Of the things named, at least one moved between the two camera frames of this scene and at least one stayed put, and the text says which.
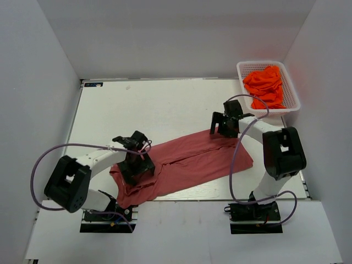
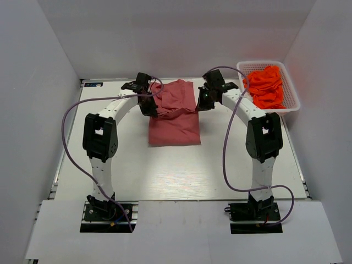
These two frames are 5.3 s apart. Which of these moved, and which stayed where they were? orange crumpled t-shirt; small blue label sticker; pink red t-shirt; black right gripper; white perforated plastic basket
Moved: black right gripper; pink red t-shirt
Stayed: small blue label sticker; white perforated plastic basket; orange crumpled t-shirt
